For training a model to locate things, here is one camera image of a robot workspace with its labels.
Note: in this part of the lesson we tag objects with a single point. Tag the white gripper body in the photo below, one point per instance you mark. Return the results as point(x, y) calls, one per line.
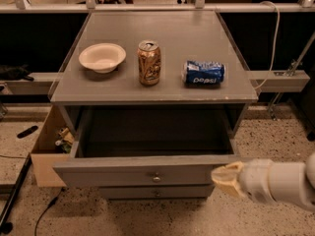
point(255, 177)

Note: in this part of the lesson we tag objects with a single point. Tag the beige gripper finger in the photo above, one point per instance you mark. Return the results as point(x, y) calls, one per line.
point(226, 178)

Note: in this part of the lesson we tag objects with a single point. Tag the grey top drawer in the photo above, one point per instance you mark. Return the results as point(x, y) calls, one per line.
point(138, 147)

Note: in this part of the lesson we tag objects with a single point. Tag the grey drawer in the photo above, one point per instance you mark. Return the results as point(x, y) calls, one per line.
point(156, 192)
point(138, 147)

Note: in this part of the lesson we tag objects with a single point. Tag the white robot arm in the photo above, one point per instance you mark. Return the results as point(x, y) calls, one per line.
point(293, 182)

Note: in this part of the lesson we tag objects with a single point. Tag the grey bottom drawer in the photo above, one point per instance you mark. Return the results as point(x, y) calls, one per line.
point(156, 192)

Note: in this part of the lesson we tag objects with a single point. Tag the grey drawer cabinet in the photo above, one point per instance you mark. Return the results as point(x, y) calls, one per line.
point(181, 36)

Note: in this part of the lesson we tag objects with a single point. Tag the blue pepsi can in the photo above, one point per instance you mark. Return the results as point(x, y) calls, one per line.
point(203, 73)

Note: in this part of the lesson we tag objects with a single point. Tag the gold soda can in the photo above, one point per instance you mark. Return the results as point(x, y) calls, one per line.
point(149, 60)

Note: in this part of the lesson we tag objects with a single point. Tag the items inside cardboard box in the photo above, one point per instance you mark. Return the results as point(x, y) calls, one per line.
point(64, 140)

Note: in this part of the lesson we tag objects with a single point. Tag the white bowl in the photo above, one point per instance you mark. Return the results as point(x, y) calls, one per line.
point(102, 58)

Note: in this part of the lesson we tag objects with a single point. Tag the cardboard box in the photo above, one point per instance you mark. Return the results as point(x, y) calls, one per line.
point(48, 150)

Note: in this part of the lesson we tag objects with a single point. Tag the black remote on floor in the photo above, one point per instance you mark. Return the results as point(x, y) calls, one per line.
point(27, 132)

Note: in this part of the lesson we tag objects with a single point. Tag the black pole on floor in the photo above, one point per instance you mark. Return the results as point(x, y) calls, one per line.
point(11, 192)

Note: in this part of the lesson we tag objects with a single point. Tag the black object on ledge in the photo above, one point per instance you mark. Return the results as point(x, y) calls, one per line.
point(15, 73)

